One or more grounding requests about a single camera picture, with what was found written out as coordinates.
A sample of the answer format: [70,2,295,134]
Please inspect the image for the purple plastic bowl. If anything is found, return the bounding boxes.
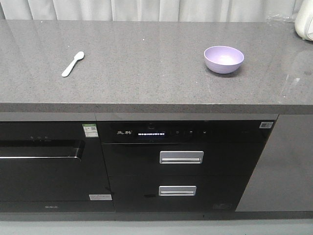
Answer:
[203,46,245,74]

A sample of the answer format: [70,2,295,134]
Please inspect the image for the pale green plastic spoon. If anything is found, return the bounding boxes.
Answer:
[61,51,85,77]

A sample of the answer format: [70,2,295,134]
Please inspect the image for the black disinfection cabinet with drawers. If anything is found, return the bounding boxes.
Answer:
[97,119,275,212]

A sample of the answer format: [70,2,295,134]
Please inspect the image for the black built-in dishwasher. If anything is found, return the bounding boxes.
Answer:
[0,121,114,212]

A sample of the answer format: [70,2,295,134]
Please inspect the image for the grey cabinet door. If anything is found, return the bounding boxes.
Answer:
[237,115,313,212]

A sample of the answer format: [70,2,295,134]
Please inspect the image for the clear plastic wrap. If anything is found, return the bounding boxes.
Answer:
[266,14,295,23]

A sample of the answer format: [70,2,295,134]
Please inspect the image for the white blender appliance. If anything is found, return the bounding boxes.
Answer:
[294,0,313,41]

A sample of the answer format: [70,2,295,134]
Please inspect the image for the white curtain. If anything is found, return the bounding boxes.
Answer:
[0,0,302,22]

